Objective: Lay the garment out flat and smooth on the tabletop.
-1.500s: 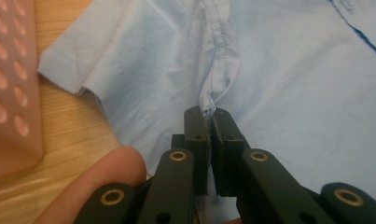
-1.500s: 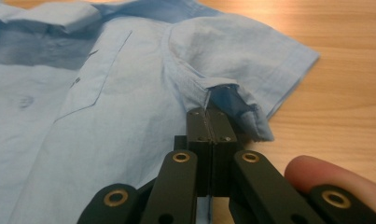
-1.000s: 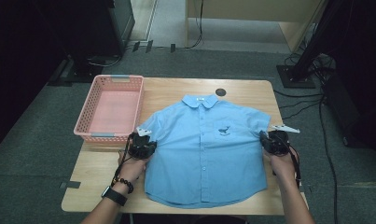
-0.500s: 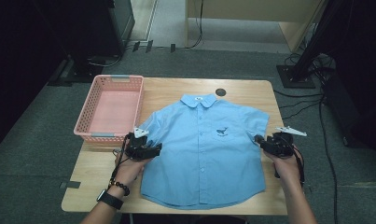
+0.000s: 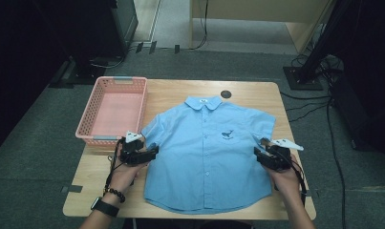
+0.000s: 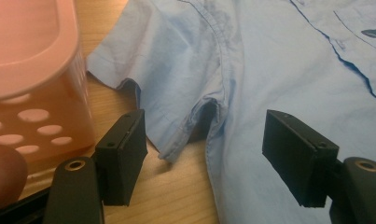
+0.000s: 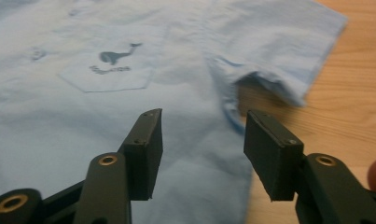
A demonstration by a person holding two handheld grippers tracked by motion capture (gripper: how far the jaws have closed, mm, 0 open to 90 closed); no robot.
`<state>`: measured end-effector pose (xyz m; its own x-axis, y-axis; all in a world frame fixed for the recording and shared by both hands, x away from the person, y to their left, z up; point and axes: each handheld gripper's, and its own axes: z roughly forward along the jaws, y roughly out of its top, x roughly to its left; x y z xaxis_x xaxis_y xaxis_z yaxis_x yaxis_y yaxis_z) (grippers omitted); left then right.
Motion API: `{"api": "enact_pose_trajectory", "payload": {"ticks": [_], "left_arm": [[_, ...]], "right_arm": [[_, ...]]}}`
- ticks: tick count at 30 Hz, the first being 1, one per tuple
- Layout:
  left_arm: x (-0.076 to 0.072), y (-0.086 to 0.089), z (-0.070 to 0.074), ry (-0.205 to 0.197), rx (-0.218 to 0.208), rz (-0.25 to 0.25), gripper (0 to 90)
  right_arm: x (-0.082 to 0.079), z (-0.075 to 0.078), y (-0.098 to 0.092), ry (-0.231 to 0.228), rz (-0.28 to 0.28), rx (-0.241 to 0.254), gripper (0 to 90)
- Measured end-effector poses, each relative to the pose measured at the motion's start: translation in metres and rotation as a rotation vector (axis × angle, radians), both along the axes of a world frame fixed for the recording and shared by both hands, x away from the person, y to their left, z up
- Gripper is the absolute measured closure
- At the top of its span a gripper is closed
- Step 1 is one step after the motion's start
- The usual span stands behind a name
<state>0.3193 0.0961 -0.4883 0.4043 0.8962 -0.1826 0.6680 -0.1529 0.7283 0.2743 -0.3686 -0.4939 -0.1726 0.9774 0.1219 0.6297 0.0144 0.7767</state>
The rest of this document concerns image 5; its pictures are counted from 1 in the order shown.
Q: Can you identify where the black hanging cable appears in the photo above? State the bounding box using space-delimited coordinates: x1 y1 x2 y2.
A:
191 0 210 51

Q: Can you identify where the black tape strip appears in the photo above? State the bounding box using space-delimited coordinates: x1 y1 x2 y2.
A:
60 184 84 195

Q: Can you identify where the grey floor cable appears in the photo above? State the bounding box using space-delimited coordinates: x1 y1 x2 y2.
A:
90 47 132 70

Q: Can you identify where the black cabinet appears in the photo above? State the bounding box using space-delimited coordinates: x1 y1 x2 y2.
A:
32 0 139 86

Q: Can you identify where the light blue child's shirt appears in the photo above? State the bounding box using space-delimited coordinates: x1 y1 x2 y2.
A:
140 95 277 215

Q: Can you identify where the black smartwatch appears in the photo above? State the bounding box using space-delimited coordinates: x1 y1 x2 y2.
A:
90 196 120 219

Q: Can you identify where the hand-held gripper cable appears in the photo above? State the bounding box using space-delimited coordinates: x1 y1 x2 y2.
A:
275 149 308 205
104 138 125 193

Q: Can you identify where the black metal stand pole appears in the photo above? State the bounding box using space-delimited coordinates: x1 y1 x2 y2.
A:
294 0 352 82

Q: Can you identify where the dark equipment box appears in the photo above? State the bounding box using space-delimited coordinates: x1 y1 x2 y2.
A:
331 74 385 156

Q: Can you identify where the dark bead bracelet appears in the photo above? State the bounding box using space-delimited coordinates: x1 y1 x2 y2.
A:
102 186 127 204

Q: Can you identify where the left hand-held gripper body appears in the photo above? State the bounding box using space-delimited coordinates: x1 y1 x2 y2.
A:
119 130 149 167

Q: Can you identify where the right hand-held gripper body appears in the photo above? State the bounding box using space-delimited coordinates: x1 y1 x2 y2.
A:
266 137 305 173

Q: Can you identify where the person's right hand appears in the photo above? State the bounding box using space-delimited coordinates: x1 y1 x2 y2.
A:
264 155 302 196

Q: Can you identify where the light wooden desk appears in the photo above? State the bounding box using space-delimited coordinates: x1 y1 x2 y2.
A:
189 0 336 54

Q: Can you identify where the right hand-held gripper cable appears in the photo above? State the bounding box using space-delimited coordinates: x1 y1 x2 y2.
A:
275 149 308 205

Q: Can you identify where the pink plastic basket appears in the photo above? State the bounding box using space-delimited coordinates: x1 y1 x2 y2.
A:
75 75 148 148

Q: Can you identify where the black floor cable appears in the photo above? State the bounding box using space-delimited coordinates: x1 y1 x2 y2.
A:
325 99 347 229
279 91 332 101
288 100 332 123

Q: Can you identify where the left hand-held gripper cable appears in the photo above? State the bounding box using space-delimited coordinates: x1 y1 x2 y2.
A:
104 138 125 193

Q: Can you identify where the black metal stand base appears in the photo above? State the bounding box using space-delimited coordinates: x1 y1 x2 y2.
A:
282 65 324 92

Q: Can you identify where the person's left hand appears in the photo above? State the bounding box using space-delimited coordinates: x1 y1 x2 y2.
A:
108 158 150 198

